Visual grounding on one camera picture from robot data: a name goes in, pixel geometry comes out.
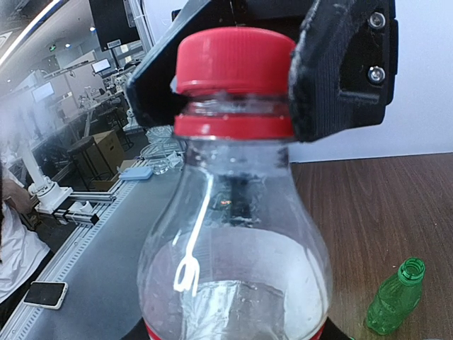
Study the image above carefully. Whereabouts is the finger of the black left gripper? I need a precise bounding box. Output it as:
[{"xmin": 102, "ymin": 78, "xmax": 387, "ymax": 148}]
[
  {"xmin": 126, "ymin": 0, "xmax": 246, "ymax": 128},
  {"xmin": 289, "ymin": 1, "xmax": 396, "ymax": 142}
]

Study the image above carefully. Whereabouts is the red bottle cap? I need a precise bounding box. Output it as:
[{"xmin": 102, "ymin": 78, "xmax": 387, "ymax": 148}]
[{"xmin": 176, "ymin": 27, "xmax": 295, "ymax": 96}]

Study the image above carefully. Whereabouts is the clear bottle red label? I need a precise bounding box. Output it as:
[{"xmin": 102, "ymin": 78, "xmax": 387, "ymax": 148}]
[{"xmin": 137, "ymin": 93, "xmax": 333, "ymax": 339}]

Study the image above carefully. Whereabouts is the green plastic bottle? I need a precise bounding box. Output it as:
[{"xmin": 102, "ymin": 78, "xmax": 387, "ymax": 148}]
[{"xmin": 366, "ymin": 257, "xmax": 425, "ymax": 336}]

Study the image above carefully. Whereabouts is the cardboard box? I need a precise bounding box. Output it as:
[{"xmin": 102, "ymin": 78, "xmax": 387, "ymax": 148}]
[{"xmin": 87, "ymin": 130, "xmax": 125, "ymax": 175}]

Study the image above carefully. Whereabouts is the black stool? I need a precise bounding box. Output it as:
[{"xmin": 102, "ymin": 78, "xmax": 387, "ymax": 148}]
[{"xmin": 67, "ymin": 135, "xmax": 111, "ymax": 191}]

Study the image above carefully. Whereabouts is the person in white shirt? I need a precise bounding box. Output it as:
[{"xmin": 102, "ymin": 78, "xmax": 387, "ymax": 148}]
[{"xmin": 0, "ymin": 155, "xmax": 54, "ymax": 319}]

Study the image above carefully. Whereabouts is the smartphone on bench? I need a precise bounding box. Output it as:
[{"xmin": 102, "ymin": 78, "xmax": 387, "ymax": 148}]
[{"xmin": 23, "ymin": 281, "xmax": 69, "ymax": 310}]

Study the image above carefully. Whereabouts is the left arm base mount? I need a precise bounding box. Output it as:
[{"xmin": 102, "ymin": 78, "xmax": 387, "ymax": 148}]
[{"xmin": 210, "ymin": 175, "xmax": 262, "ymax": 228}]

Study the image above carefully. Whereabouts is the aluminium front rail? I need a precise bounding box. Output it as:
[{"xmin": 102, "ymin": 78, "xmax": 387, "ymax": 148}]
[{"xmin": 1, "ymin": 170, "xmax": 180, "ymax": 339}]

